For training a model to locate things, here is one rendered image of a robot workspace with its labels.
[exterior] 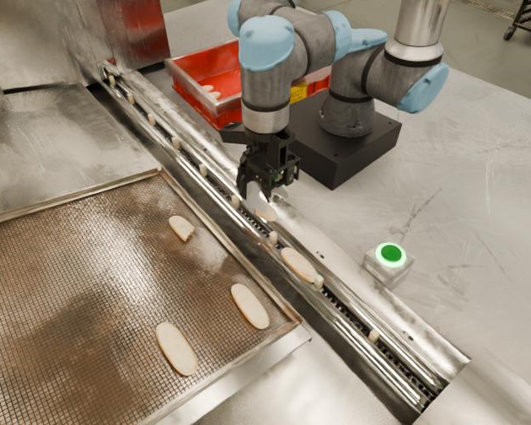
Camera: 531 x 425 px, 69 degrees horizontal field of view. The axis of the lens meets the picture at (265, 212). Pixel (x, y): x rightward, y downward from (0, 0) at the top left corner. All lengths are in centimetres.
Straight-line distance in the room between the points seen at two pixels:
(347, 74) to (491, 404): 70
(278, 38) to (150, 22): 92
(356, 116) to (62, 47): 87
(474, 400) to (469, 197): 55
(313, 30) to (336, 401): 58
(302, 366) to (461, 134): 84
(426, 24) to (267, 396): 73
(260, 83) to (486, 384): 54
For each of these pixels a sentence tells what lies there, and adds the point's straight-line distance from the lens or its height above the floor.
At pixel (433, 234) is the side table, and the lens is 96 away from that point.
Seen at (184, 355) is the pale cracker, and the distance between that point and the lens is 63.
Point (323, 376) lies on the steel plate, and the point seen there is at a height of 82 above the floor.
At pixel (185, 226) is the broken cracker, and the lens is 80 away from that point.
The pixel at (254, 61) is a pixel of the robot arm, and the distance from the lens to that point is 55.
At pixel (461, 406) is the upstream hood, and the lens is 67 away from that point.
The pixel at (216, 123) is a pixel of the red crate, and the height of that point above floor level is 84.
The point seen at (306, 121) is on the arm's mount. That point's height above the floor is 90.
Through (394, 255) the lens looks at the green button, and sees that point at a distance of 78.
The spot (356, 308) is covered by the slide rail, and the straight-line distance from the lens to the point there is 76.
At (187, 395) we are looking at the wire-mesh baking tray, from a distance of 60.
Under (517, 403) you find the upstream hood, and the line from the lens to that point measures 70.
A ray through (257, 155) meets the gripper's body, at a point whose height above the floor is 108.
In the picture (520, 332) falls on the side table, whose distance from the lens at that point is 89.
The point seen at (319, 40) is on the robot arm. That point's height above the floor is 126.
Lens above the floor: 150
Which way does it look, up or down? 48 degrees down
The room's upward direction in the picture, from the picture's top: straight up
